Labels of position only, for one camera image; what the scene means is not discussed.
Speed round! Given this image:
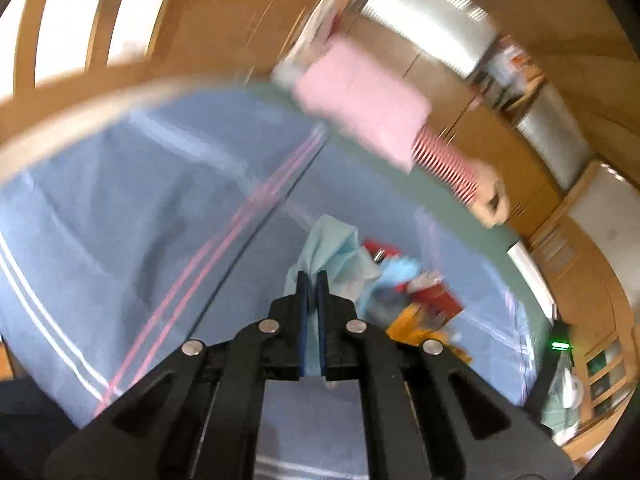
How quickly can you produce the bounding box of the light blue plastic bag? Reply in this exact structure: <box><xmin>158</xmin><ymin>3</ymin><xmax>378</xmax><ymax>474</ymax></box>
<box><xmin>283</xmin><ymin>212</ymin><xmax>384</xmax><ymax>376</ymax></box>

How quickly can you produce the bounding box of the yellow snack wrapper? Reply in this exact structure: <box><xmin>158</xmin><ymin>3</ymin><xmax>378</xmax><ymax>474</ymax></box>
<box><xmin>386</xmin><ymin>304</ymin><xmax>472</xmax><ymax>364</ymax></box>

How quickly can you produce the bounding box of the red cigarette pack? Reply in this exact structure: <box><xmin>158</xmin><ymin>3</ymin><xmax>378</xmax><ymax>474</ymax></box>
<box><xmin>395</xmin><ymin>271</ymin><xmax>464</xmax><ymax>328</ymax></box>

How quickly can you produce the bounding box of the red wrapper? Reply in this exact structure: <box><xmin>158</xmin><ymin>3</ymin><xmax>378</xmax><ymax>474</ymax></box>
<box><xmin>361</xmin><ymin>238</ymin><xmax>401</xmax><ymax>264</ymax></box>

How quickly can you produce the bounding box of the blue knotted cloth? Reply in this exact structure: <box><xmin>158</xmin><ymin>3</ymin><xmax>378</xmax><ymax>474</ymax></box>
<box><xmin>359</xmin><ymin>256</ymin><xmax>422</xmax><ymax>304</ymax></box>

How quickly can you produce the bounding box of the blue plaid bed sheet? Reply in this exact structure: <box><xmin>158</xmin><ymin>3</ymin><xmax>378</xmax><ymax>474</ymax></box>
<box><xmin>0</xmin><ymin>84</ymin><xmax>539</xmax><ymax>480</ymax></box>

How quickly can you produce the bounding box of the striped plush doll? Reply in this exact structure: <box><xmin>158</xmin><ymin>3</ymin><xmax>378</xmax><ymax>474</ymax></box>
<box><xmin>412</xmin><ymin>125</ymin><xmax>510</xmax><ymax>229</ymax></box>

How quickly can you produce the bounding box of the pink pillow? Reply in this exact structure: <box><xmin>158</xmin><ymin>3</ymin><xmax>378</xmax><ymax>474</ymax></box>
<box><xmin>292</xmin><ymin>37</ymin><xmax>432</xmax><ymax>174</ymax></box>

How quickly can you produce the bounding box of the white flat board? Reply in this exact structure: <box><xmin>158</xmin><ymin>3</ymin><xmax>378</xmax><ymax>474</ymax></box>
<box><xmin>506</xmin><ymin>240</ymin><xmax>558</xmax><ymax>322</ymax></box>

